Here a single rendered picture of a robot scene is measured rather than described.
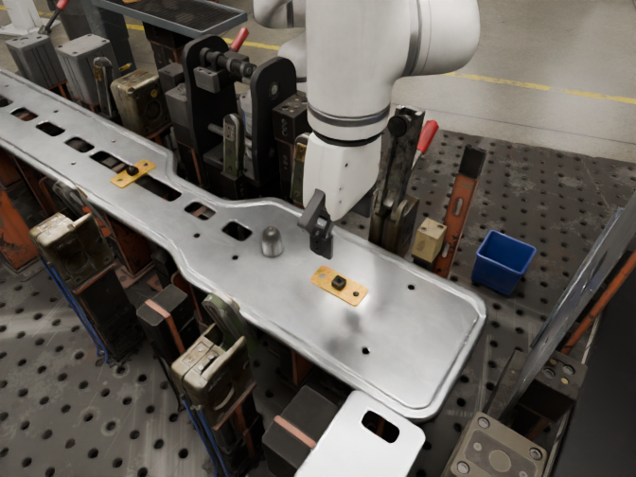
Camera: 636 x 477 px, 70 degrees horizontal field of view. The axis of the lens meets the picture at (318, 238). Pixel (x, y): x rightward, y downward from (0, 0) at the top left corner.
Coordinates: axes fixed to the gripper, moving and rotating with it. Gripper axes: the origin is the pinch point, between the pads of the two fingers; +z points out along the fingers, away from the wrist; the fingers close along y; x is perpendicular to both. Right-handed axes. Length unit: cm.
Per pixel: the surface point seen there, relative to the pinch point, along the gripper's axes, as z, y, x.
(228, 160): 10.4, -11.8, -33.0
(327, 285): 11.7, 1.1, -1.2
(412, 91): 112, -237, -93
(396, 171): 0.2, -14.7, 0.0
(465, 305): 12.0, -7.5, 16.7
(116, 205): 12.1, 7.7, -41.6
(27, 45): 7, -14, -102
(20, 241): 34, 17, -76
